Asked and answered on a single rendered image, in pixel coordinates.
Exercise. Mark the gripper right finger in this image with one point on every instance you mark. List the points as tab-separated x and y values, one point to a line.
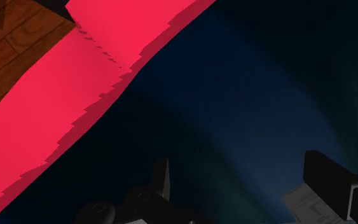
327	183

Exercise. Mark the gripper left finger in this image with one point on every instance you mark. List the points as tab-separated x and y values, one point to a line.
154	206

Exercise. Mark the red rug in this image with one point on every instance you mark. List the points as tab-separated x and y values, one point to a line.
73	83

